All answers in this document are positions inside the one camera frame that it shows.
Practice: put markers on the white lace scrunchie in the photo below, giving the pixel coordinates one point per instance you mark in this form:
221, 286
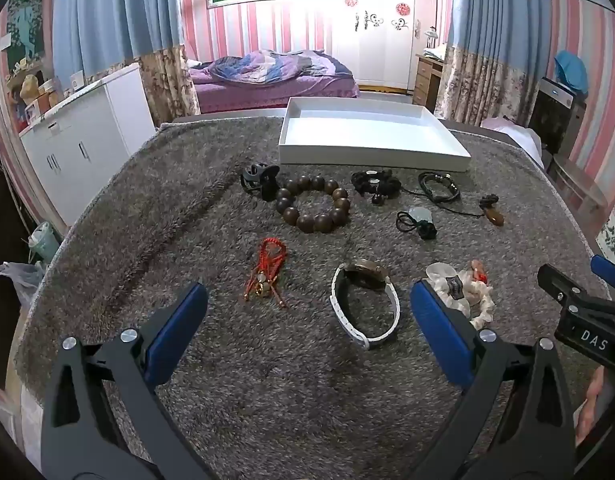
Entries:
482, 300

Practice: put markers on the folded towels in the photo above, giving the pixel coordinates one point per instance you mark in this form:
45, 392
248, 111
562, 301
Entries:
435, 54

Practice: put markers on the brown wooden bench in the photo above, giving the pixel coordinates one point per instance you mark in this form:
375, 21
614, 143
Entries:
580, 185

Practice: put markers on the black hair claw clip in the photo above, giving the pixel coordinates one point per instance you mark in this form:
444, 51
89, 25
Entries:
260, 180

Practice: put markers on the grey shaggy rug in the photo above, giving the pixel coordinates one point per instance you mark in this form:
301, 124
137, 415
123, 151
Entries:
187, 210

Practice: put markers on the brown wooden nightstand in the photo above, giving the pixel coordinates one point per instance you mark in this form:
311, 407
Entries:
426, 80

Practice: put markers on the blue floral curtain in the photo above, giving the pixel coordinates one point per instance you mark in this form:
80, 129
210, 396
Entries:
497, 25
112, 20

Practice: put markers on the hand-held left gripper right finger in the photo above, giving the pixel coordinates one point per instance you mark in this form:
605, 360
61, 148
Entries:
437, 330

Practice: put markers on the blue cloth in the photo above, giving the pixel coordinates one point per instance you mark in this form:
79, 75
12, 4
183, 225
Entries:
572, 72

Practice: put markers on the black tall appliance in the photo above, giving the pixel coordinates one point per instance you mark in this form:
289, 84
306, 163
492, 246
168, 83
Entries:
552, 115

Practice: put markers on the purple bed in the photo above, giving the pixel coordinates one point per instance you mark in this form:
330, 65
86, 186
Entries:
267, 97

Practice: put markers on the dark brown carved pendant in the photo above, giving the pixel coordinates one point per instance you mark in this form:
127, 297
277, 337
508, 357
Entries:
495, 216

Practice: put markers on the yellow plush toy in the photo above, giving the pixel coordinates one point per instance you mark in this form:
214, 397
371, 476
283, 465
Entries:
28, 87

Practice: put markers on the white cabinet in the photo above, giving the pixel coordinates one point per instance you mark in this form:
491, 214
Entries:
87, 135

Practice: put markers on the green wall poster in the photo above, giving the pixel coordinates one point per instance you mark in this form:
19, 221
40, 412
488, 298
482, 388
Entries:
26, 25

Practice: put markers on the white wardrobe with decals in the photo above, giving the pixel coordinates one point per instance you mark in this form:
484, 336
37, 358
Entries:
377, 55

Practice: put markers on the pink and white bundle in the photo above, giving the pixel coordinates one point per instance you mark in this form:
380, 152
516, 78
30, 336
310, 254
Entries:
515, 135

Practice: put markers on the clear plastic bag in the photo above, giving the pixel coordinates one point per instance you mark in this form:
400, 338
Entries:
22, 280

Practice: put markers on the white shallow box tray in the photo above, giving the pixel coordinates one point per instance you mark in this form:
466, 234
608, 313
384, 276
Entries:
367, 130

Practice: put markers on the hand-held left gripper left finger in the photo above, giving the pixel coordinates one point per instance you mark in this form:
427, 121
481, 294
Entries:
180, 325

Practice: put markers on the green plastic cup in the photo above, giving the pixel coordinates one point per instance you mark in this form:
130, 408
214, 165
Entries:
43, 245

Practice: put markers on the person's right hand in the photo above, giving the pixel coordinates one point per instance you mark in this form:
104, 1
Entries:
590, 400

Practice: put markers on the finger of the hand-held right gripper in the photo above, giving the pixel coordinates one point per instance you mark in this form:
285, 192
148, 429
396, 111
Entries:
610, 274
562, 285

